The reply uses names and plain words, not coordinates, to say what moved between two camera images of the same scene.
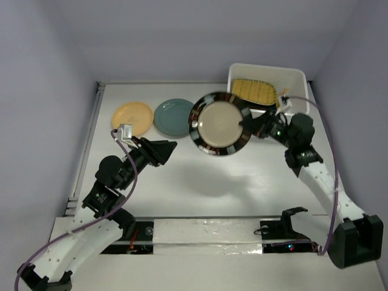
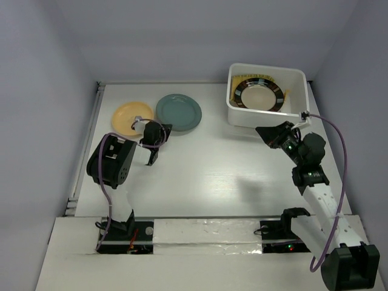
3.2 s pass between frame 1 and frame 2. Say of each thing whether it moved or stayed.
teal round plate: moved
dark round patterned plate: moved
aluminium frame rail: stayed
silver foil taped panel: stayed
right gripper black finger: moved
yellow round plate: stayed
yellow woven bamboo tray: moved
